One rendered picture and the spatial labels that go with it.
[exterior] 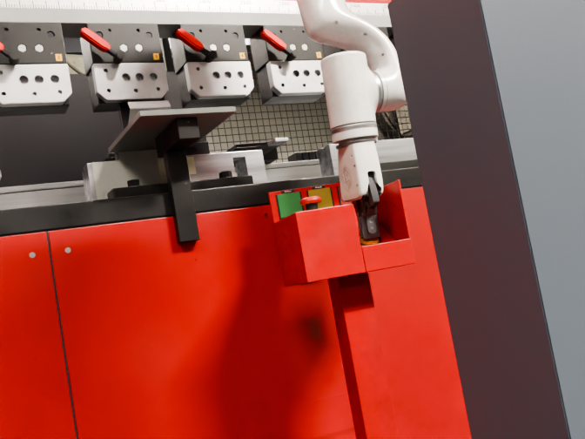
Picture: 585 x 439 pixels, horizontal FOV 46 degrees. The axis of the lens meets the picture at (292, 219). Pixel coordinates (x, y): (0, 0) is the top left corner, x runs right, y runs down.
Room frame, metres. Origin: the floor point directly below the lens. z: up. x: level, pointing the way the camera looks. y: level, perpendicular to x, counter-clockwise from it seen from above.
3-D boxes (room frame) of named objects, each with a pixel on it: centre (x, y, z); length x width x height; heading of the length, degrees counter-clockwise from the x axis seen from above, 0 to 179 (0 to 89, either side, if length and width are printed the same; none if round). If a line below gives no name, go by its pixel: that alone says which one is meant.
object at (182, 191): (1.30, 0.19, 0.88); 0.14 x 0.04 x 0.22; 27
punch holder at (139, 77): (1.45, 0.30, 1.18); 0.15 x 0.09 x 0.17; 117
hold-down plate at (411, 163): (1.69, -0.29, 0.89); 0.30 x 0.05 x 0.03; 117
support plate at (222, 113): (1.33, 0.21, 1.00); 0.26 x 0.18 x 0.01; 27
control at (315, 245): (1.27, -0.08, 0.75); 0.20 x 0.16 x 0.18; 106
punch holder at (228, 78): (1.54, 0.12, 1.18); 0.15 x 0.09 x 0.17; 117
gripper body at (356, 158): (1.26, -0.14, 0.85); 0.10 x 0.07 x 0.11; 16
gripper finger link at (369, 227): (1.25, -0.14, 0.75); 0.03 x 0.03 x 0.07; 16
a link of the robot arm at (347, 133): (1.25, -0.14, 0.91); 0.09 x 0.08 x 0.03; 16
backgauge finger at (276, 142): (1.75, 0.05, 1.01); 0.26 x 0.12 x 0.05; 27
